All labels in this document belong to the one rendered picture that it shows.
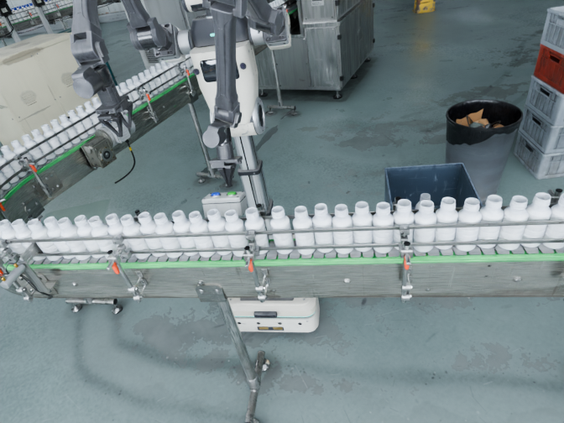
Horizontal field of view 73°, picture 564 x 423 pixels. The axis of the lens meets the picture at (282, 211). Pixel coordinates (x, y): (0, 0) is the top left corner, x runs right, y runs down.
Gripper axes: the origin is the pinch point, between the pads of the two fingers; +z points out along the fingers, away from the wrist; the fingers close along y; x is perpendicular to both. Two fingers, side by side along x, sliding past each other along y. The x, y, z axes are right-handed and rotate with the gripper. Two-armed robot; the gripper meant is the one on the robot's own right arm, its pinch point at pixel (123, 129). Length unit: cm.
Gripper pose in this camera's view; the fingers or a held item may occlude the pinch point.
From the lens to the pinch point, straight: 133.8
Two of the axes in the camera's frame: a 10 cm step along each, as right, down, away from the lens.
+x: 9.8, -0.4, -1.9
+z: 1.5, 7.8, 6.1
